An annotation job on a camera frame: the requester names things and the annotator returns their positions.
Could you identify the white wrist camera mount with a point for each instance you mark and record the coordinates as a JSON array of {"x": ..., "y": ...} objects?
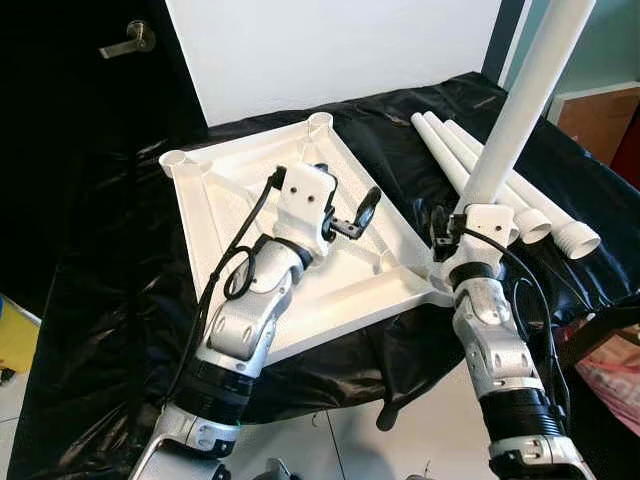
[
  {"x": 300, "y": 205},
  {"x": 490, "y": 225}
]

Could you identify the yellow box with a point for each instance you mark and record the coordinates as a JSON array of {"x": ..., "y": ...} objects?
[{"x": 15, "y": 340}]

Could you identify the pink paper bag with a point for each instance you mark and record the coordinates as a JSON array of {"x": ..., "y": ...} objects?
[{"x": 615, "y": 380}]

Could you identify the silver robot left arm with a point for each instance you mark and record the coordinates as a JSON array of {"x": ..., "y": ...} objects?
[{"x": 240, "y": 325}]

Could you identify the dark wooden table leg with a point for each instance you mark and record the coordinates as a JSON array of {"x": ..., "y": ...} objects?
[{"x": 590, "y": 340}]

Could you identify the grey robot left leg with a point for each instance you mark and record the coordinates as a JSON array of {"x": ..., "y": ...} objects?
[{"x": 275, "y": 470}]

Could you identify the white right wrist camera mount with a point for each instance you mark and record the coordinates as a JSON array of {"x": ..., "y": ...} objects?
[{"x": 490, "y": 225}]

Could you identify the black plastic sheet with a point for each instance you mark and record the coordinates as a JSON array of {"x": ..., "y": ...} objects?
[{"x": 120, "y": 300}]

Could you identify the black door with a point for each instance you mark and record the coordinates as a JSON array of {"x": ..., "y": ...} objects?
[{"x": 60, "y": 150}]

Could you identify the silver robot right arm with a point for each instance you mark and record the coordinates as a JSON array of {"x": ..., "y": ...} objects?
[{"x": 495, "y": 340}]

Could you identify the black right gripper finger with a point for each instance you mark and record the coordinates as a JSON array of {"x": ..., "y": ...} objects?
[{"x": 438, "y": 218}]

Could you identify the white plastic children table top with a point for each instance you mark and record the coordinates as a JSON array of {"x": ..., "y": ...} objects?
[{"x": 230, "y": 200}]

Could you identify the dark red object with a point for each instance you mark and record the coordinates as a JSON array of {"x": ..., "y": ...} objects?
[{"x": 630, "y": 160}]

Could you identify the brown board with white frame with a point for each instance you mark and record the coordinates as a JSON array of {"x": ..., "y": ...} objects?
[{"x": 605, "y": 125}]

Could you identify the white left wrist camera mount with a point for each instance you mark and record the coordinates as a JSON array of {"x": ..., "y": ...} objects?
[{"x": 300, "y": 205}]

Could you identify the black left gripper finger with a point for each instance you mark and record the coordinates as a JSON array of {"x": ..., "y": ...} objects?
[
  {"x": 322, "y": 169},
  {"x": 367, "y": 205}
]

